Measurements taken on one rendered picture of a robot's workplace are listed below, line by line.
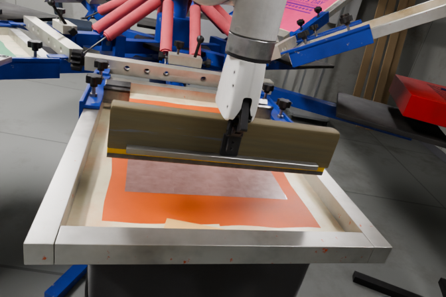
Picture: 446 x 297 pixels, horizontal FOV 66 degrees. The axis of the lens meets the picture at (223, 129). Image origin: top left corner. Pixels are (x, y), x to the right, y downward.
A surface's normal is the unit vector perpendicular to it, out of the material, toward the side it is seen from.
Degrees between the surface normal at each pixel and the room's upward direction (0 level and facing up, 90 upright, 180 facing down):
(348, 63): 90
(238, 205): 0
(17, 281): 0
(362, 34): 90
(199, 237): 0
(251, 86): 84
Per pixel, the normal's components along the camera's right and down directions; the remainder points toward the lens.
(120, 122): 0.19, 0.43
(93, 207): 0.19, -0.90
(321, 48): -0.31, 0.32
